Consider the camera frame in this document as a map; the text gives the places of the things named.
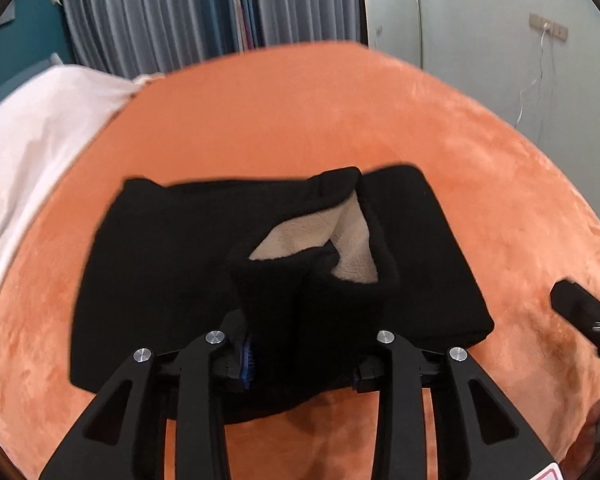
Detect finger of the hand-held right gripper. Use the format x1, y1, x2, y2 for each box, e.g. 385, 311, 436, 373
550, 280, 600, 373

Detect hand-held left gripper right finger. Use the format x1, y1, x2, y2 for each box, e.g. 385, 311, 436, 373
352, 329, 563, 480

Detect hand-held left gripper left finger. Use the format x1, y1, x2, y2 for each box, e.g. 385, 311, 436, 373
39, 310, 258, 480

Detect black pants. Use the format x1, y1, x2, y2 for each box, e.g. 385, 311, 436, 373
69, 165, 496, 426

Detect orange plush blanket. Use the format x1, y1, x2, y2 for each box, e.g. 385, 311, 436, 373
0, 42, 600, 480

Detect white bed sheet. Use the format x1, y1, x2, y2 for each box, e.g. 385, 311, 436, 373
0, 64, 166, 341

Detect tall standing mirror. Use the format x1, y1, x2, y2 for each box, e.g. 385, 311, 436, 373
358, 0, 423, 71

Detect blue curtain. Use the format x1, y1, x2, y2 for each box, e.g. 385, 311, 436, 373
230, 0, 262, 52

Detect blue upholstered headboard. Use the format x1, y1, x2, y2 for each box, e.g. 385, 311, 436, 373
0, 52, 63, 111

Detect grey sheer curtain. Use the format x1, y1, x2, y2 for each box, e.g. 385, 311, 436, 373
252, 0, 363, 45
60, 0, 241, 78

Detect white charging cable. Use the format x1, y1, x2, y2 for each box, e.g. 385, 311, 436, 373
515, 22, 551, 128

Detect wall socket strip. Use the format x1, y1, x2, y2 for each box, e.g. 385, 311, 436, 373
528, 12, 569, 41

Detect grey abstract wall art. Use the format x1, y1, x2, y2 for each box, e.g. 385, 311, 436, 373
0, 0, 19, 31

